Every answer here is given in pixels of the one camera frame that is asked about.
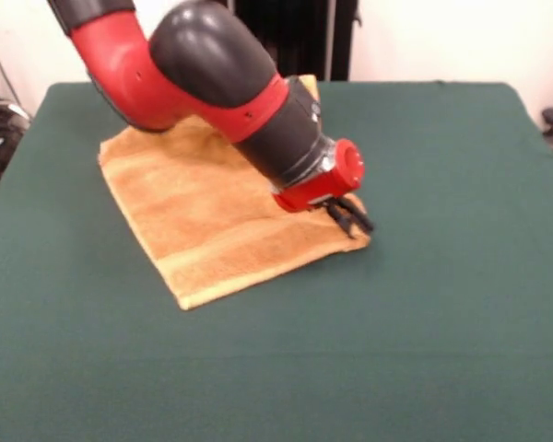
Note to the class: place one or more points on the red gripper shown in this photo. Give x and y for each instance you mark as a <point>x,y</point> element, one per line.
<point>332,182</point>

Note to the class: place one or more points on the orange terry towel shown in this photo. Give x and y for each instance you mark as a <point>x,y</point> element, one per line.
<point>203,221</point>

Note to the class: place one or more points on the dark green table cloth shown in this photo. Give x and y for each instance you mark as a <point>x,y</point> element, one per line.
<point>350,345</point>

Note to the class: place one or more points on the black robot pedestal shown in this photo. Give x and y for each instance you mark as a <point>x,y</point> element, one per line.
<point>304,37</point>

